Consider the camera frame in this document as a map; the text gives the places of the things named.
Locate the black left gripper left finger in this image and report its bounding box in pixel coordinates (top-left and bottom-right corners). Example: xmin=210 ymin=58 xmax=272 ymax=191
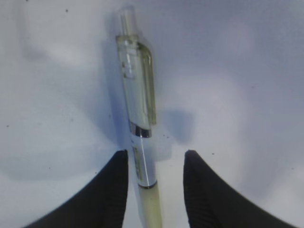
xmin=28 ymin=150 xmax=129 ymax=228

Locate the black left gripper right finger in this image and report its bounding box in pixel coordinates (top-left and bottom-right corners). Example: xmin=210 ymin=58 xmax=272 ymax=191
xmin=183 ymin=150 xmax=291 ymax=228

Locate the cream grip pen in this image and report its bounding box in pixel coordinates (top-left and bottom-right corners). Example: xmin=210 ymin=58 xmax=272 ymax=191
xmin=116 ymin=7 xmax=162 ymax=228

